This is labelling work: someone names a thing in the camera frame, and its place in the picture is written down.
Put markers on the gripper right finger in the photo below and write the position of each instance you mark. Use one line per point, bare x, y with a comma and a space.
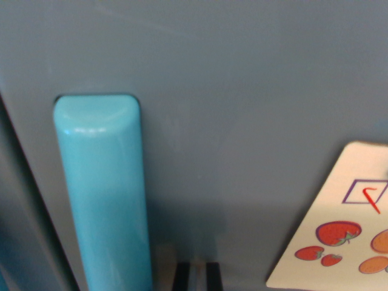
213, 279

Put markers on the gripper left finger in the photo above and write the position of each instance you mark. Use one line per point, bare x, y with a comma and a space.
182, 279

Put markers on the grey door with shopping card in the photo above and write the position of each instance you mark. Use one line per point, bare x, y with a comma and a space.
242, 75

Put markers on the grey door with control panel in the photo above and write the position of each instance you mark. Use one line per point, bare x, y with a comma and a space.
18, 197

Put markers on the cream fruit shopping list card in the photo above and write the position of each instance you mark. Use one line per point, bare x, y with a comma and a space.
333, 200

